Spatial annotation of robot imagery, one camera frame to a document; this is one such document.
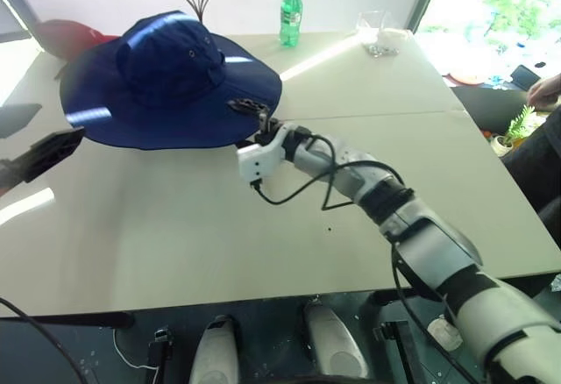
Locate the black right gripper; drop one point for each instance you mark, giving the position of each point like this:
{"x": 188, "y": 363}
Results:
{"x": 269, "y": 130}

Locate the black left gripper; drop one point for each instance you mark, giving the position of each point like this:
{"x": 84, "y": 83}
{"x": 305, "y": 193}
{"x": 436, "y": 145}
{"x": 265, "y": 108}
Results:
{"x": 11, "y": 175}

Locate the navy blue bucket hat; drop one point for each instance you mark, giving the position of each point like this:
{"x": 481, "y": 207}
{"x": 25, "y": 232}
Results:
{"x": 166, "y": 64}

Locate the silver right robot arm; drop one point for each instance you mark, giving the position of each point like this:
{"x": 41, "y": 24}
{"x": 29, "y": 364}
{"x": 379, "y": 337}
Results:
{"x": 438, "y": 235}

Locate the red baseball cap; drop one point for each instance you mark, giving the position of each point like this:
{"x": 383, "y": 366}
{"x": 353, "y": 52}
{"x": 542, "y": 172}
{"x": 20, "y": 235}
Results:
{"x": 66, "y": 35}

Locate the bystander bare hand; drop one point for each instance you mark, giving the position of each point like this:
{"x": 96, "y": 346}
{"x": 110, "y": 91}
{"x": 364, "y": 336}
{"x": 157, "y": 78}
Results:
{"x": 548, "y": 92}

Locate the green plastic bottle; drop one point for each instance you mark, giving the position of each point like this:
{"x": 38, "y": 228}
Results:
{"x": 290, "y": 20}

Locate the grey board panel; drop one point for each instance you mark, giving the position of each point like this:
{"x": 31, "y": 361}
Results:
{"x": 19, "y": 2}

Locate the small shiny metal pieces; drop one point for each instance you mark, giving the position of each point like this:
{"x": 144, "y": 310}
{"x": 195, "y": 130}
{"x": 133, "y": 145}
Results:
{"x": 381, "y": 50}

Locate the clear glass cup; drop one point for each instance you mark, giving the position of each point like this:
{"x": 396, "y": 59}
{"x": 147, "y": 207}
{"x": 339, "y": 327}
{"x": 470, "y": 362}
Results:
{"x": 372, "y": 24}

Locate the orange plate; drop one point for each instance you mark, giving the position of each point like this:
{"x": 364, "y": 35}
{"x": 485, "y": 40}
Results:
{"x": 466, "y": 78}

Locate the silver left robot foot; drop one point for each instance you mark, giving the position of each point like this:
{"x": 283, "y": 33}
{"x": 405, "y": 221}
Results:
{"x": 215, "y": 353}

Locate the silver robot foot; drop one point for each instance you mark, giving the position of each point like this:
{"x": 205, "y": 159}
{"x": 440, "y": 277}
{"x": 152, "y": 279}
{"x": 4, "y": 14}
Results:
{"x": 334, "y": 340}
{"x": 215, "y": 353}

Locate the silver right robot foot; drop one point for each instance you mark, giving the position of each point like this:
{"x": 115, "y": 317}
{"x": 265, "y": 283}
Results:
{"x": 334, "y": 340}

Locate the small green potted plant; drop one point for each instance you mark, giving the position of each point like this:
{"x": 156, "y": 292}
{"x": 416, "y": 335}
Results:
{"x": 517, "y": 127}

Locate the dark smartphone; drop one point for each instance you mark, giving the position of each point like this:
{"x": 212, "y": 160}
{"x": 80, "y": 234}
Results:
{"x": 525, "y": 77}

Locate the bystander dark clothing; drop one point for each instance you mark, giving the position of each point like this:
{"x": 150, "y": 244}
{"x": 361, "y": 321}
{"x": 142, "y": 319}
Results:
{"x": 537, "y": 160}

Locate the white round floor object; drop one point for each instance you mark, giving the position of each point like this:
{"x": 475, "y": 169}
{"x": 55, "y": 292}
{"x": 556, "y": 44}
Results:
{"x": 443, "y": 333}

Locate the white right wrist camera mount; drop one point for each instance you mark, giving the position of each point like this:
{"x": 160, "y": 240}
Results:
{"x": 258, "y": 158}

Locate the black metal floor bracket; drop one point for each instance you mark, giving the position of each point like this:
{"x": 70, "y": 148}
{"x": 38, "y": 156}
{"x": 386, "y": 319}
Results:
{"x": 401, "y": 349}
{"x": 158, "y": 355}

